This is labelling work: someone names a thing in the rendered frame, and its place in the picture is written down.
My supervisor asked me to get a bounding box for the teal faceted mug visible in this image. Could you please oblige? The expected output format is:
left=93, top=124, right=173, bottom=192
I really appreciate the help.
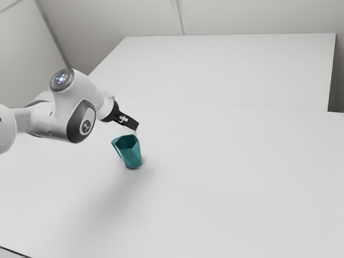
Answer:
left=111, top=134, right=144, bottom=170

